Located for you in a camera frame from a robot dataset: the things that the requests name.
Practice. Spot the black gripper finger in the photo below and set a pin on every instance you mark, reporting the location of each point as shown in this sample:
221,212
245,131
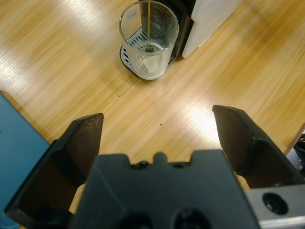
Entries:
257,155
59,167

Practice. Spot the clear drinking glass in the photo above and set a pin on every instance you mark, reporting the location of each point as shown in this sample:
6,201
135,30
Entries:
152,64

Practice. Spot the white capsule coffee machine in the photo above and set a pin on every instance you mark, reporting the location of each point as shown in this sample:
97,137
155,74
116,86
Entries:
207,23

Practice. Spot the teal plastic tray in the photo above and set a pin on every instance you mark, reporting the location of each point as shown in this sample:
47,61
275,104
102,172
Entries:
19,155

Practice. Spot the dark bag-like object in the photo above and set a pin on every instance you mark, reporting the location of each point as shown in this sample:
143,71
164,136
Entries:
300,152

